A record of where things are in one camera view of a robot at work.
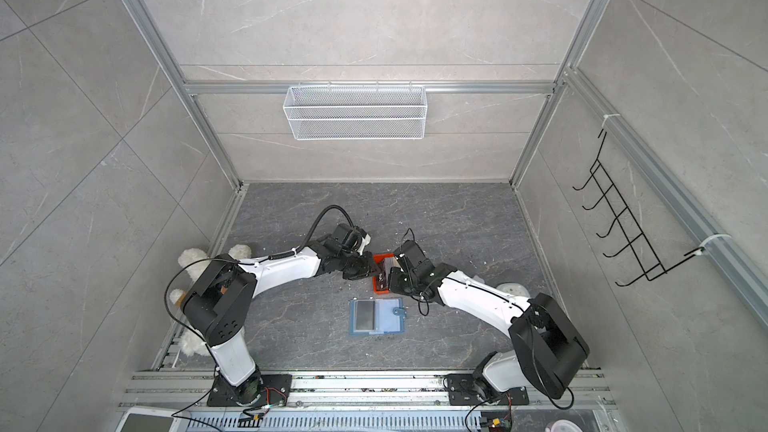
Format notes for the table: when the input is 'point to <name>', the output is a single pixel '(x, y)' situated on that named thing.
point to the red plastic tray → (379, 282)
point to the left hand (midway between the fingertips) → (381, 266)
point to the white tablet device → (154, 419)
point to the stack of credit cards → (383, 268)
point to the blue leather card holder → (372, 316)
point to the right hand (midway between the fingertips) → (389, 280)
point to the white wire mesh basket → (357, 112)
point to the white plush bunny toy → (188, 341)
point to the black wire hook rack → (637, 251)
